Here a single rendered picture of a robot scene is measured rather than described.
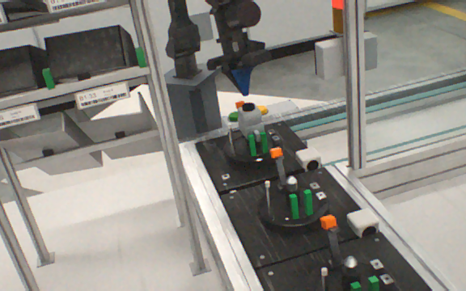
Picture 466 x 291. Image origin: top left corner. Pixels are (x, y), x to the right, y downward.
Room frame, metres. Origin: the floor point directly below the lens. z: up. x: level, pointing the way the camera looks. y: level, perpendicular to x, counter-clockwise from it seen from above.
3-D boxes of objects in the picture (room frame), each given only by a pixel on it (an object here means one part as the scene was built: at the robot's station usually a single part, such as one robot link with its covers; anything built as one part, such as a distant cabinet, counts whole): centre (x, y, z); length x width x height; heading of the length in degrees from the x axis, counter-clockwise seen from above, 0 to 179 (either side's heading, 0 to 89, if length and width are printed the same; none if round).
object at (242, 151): (1.08, -0.05, 0.98); 0.14 x 0.14 x 0.02
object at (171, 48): (1.42, 0.09, 1.15); 0.09 x 0.07 x 0.06; 119
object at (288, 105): (1.30, -0.09, 0.93); 0.21 x 0.07 x 0.06; 101
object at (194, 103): (1.42, 0.09, 0.96); 0.15 x 0.15 x 0.20; 57
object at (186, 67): (1.42, 0.10, 1.09); 0.07 x 0.07 x 0.06; 57
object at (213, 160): (1.08, -0.05, 0.96); 0.24 x 0.24 x 0.02; 11
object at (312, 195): (0.83, -0.10, 1.01); 0.24 x 0.24 x 0.13; 11
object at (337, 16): (1.00, -0.26, 1.28); 0.05 x 0.05 x 0.05
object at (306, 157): (1.00, -0.16, 0.97); 0.05 x 0.05 x 0.04; 11
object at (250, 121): (1.07, -0.05, 1.06); 0.08 x 0.04 x 0.07; 12
